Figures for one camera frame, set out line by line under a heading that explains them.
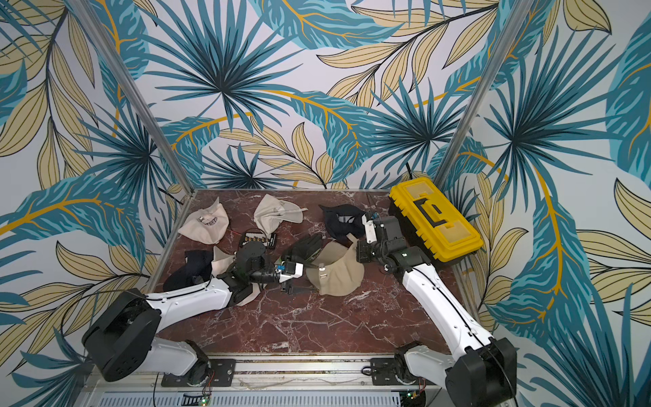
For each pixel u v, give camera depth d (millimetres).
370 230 716
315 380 732
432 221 880
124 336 423
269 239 1006
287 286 687
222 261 796
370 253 676
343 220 1067
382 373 732
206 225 1042
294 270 626
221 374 746
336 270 791
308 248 982
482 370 379
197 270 806
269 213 1053
